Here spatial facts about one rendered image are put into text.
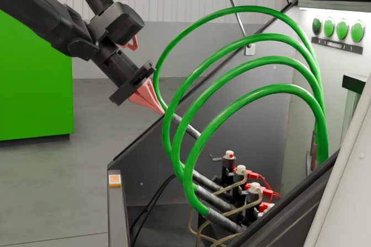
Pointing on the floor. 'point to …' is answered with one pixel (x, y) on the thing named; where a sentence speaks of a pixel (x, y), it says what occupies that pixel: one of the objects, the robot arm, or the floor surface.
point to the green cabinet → (32, 87)
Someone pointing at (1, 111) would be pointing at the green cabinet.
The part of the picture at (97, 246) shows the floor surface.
